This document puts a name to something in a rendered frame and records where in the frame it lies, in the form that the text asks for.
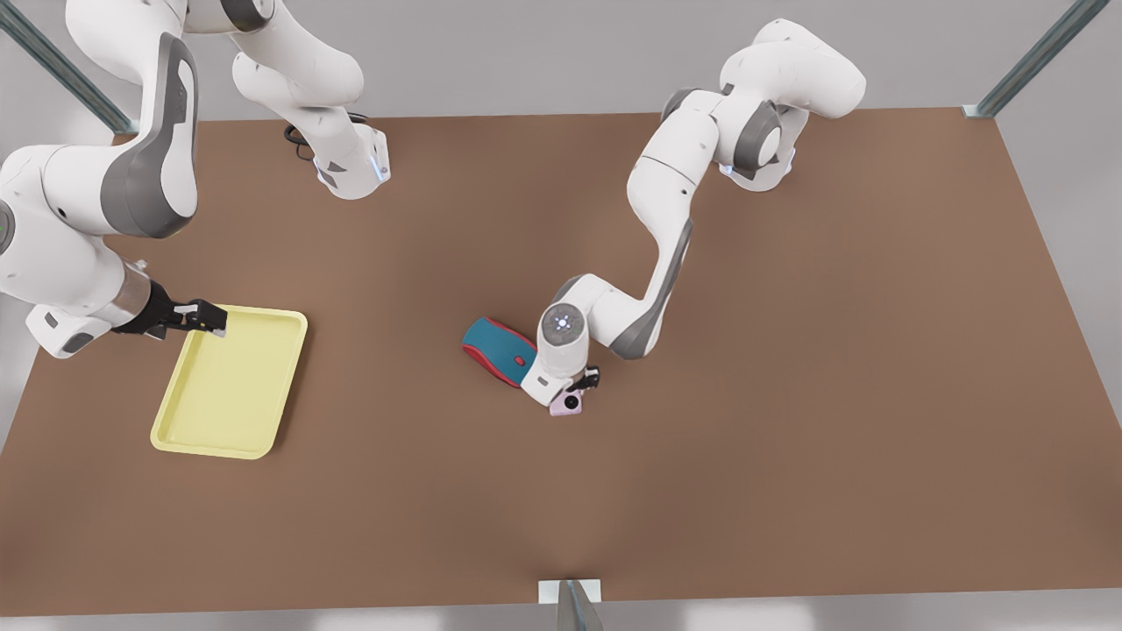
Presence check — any yellow rectangular tray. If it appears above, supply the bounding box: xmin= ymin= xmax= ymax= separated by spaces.
xmin=150 ymin=304 xmax=309 ymax=461

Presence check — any silver frame post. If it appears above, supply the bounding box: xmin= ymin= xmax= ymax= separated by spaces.
xmin=962 ymin=0 xmax=1111 ymax=120
xmin=537 ymin=578 xmax=604 ymax=631
xmin=0 ymin=0 xmax=138 ymax=135

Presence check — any teal and red computer mouse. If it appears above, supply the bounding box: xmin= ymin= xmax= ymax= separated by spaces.
xmin=462 ymin=316 xmax=538 ymax=388

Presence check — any black cable loop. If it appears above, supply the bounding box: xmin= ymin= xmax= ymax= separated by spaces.
xmin=282 ymin=111 xmax=370 ymax=164

